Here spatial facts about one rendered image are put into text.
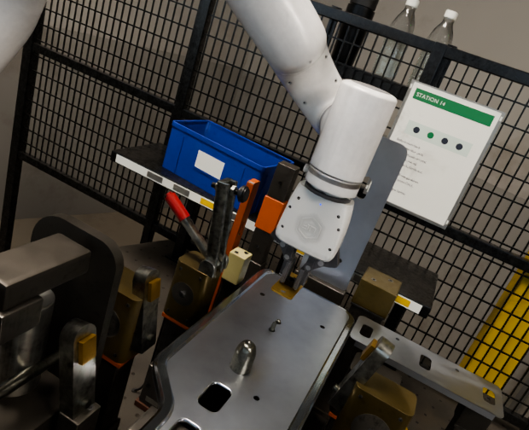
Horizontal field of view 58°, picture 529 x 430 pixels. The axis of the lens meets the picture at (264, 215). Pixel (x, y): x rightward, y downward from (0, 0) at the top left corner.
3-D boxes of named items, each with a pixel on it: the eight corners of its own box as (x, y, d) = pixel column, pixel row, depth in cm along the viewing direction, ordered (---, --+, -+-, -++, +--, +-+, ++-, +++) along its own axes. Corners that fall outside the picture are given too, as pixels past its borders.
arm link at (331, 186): (299, 163, 69) (293, 181, 70) (355, 188, 67) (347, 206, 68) (316, 155, 77) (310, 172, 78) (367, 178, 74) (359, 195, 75)
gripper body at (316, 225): (293, 174, 71) (269, 239, 75) (356, 203, 68) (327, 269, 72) (309, 166, 77) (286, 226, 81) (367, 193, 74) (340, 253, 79)
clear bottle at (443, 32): (428, 95, 121) (465, 14, 113) (404, 85, 122) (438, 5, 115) (430, 95, 126) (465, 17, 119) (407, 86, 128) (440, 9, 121)
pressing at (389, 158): (344, 292, 104) (410, 148, 92) (298, 268, 107) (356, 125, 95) (345, 291, 105) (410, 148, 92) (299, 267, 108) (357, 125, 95)
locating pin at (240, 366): (241, 386, 70) (254, 351, 68) (223, 374, 71) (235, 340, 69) (250, 374, 73) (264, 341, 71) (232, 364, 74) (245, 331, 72)
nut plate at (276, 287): (290, 300, 75) (293, 294, 75) (270, 289, 76) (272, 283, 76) (307, 281, 83) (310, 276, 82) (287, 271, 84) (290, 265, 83)
